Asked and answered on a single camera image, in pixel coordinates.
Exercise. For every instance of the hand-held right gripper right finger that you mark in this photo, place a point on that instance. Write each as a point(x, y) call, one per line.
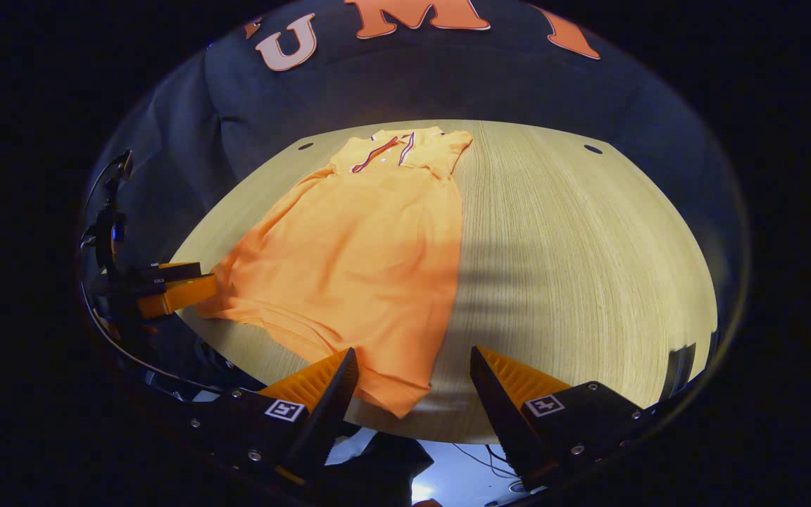
point(497, 415)

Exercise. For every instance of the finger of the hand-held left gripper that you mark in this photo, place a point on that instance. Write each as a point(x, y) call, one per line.
point(180, 292)
point(173, 272)

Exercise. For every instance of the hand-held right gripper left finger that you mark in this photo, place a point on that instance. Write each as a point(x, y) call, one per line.
point(328, 415)

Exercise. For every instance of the orange polo T-shirt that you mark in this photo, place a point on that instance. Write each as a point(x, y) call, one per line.
point(363, 246)

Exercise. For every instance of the dark upright panel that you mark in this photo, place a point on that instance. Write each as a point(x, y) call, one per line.
point(680, 370)

